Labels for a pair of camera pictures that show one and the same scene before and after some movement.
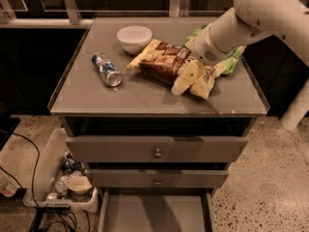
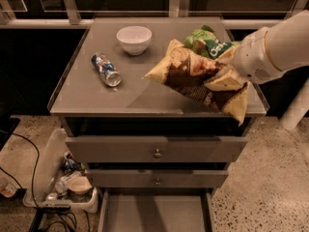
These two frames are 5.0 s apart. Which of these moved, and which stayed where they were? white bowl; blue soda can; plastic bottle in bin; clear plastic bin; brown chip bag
Moved: brown chip bag
Stayed: white bowl; clear plastic bin; blue soda can; plastic bottle in bin
